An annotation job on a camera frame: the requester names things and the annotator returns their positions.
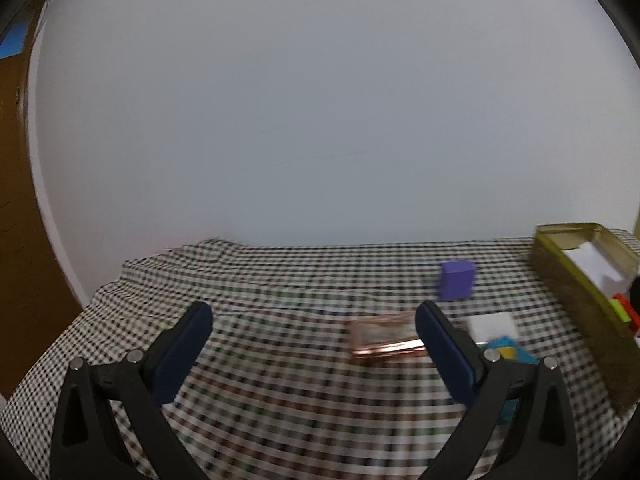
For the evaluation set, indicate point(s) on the white paper sheet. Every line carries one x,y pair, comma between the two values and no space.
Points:
595,262

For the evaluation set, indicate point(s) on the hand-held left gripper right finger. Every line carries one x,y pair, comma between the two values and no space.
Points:
447,355

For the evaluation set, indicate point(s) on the checkered tablecloth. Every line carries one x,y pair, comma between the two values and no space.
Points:
280,285

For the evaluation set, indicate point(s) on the green building block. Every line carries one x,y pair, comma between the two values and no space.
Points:
620,309

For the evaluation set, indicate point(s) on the red building block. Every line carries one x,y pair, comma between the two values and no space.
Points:
631,312

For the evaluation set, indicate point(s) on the gold tin box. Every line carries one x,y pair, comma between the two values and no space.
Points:
570,300

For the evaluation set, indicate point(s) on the rose gold metal case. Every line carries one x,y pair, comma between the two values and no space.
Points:
382,337

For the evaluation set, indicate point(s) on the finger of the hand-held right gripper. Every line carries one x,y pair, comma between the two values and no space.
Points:
635,294

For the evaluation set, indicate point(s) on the blue sticker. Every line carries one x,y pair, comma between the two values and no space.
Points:
11,42

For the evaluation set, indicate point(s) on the small flat white box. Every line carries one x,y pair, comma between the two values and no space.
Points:
492,325

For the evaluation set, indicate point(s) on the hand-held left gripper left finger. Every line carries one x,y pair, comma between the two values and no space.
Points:
182,350

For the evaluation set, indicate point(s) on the blue toy block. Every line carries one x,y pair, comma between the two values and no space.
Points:
520,360

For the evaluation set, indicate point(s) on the purple cube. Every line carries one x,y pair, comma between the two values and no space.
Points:
457,281

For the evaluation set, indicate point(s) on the brown wooden door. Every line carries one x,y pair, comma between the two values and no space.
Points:
20,220

